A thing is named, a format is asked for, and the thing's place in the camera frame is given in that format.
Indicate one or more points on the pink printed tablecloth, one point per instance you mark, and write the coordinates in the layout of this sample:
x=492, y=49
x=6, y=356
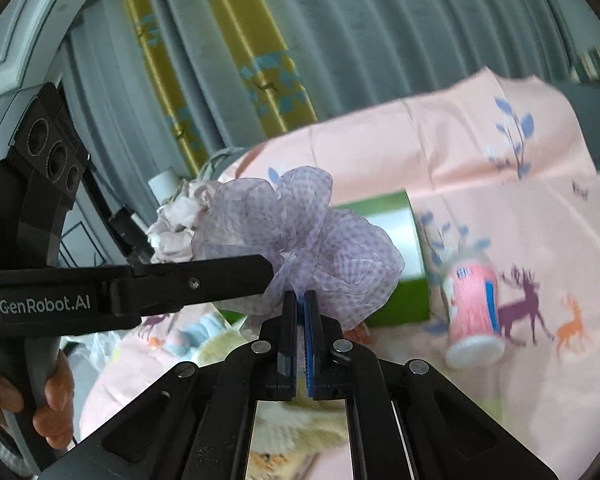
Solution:
x=480, y=160

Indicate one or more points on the green cardboard box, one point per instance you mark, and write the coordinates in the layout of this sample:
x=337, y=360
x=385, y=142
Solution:
x=395, y=220

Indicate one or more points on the grey striped fabric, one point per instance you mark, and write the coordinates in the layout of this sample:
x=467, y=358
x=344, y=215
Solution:
x=220, y=160

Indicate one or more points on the purple checkered mesh scrunchie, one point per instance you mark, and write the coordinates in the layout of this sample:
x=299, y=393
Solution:
x=300, y=220

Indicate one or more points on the yellow patterned curtain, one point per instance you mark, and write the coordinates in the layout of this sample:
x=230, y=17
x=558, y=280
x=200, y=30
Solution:
x=240, y=60

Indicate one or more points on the person's left hand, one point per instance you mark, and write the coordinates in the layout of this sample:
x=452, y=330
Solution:
x=60, y=400

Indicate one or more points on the black device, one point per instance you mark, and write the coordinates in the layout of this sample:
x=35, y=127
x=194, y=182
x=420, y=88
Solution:
x=127, y=230

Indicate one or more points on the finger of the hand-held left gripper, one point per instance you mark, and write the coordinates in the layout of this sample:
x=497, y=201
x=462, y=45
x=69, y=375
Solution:
x=205, y=280

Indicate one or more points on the white paneled door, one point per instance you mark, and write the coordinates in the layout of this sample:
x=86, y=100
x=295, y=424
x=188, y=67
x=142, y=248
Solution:
x=10, y=35

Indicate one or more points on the grey curtain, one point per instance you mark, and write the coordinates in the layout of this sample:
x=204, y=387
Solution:
x=405, y=25

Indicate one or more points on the crumpled beige cloth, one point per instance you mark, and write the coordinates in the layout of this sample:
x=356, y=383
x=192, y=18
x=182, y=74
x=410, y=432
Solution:
x=177, y=225

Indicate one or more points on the white cylinder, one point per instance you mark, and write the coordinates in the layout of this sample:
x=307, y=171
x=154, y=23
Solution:
x=164, y=182

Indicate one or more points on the pink paper cup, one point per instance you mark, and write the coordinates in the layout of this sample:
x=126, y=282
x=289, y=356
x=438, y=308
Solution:
x=472, y=305

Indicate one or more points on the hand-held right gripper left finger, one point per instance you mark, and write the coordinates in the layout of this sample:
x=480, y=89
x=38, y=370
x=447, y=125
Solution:
x=291, y=325

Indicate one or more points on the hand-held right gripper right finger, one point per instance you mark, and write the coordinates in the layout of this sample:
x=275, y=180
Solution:
x=310, y=330

